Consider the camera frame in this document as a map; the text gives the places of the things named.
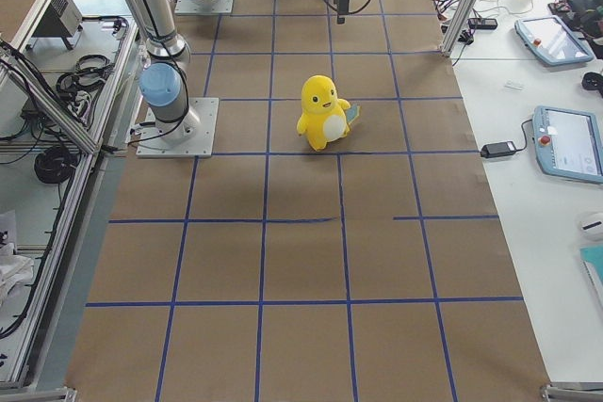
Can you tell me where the yellow plush toy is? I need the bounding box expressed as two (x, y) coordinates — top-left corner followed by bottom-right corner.
(296, 75), (360, 152)

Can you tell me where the black power adapter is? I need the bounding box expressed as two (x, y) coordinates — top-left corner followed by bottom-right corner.
(480, 140), (518, 159)

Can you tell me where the blue teach pendant far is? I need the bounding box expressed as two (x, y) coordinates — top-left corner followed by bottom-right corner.
(514, 16), (595, 66)

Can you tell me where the blue teach pendant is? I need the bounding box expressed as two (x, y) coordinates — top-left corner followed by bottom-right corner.
(532, 105), (602, 185)
(514, 16), (595, 66)

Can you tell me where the blue teach pendant near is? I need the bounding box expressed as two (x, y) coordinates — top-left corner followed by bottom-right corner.
(532, 105), (602, 185)

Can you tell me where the grey electronics box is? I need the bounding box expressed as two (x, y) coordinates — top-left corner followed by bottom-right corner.
(32, 0), (83, 50)

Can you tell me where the coiled black cable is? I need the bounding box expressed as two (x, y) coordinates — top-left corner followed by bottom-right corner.
(33, 145), (79, 185)

